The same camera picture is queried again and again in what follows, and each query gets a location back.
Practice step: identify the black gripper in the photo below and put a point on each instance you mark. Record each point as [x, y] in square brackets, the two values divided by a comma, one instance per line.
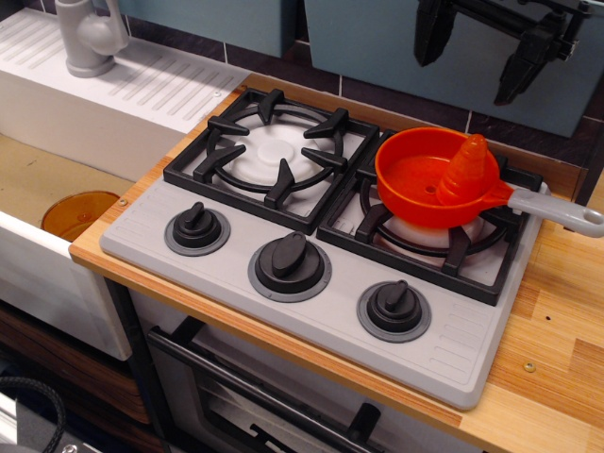
[435, 21]

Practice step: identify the orange toy carrot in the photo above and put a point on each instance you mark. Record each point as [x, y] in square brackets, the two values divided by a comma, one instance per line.
[464, 177]

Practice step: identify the left blue-grey cabinet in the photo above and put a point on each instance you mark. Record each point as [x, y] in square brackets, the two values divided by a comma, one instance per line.
[267, 27]

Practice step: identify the black right burner grate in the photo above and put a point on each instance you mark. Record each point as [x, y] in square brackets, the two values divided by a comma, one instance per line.
[474, 260]

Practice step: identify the black burner grate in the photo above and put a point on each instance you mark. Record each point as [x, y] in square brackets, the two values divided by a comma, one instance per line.
[279, 160]
[474, 260]

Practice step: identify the black left burner grate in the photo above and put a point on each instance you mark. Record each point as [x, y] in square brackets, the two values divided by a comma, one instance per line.
[279, 160]

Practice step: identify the black right stove knob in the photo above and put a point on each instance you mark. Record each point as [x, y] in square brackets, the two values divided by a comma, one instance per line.
[394, 312]

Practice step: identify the black stove knob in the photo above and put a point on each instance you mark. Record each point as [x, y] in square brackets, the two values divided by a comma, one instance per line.
[290, 269]
[197, 231]
[394, 312]

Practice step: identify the grey toy stove top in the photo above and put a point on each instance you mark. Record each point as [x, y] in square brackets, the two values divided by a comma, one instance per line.
[450, 362]

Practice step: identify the black middle stove knob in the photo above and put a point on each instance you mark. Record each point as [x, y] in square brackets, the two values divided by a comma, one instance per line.
[290, 269]

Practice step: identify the black left stove knob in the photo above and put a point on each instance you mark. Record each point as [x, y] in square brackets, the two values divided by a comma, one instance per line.
[197, 231]

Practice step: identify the grey toy faucet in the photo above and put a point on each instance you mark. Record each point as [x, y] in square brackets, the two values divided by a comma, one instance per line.
[90, 41]

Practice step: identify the white toy sink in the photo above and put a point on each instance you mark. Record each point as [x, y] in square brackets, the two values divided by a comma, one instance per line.
[61, 135]

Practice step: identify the toy oven door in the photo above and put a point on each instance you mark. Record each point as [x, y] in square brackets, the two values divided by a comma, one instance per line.
[243, 398]

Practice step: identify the orange translucent plastic lid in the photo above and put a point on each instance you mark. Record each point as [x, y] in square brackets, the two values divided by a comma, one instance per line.
[72, 215]

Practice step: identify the orange pan grey handle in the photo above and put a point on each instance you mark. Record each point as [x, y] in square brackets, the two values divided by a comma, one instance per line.
[410, 164]

